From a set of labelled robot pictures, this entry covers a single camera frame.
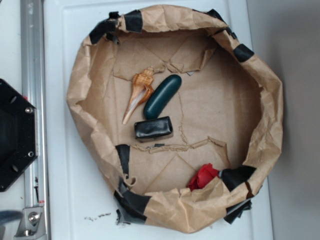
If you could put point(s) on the crumpled red paper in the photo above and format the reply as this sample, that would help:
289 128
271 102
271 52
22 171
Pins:
205 174

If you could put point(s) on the black tape-wrapped block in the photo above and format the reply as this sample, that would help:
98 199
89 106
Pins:
154 129

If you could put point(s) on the dark green oval capsule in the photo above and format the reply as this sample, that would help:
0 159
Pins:
161 96

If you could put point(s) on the orange spiral seashell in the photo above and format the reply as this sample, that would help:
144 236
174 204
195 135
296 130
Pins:
141 91

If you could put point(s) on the brown paper bag basin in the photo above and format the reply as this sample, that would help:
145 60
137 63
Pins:
228 112

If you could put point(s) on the aluminium extrusion rail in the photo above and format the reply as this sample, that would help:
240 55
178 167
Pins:
36 183

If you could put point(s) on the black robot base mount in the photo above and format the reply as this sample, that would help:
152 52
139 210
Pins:
17 135

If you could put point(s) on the metal corner bracket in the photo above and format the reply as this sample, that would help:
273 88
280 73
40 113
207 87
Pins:
32 225

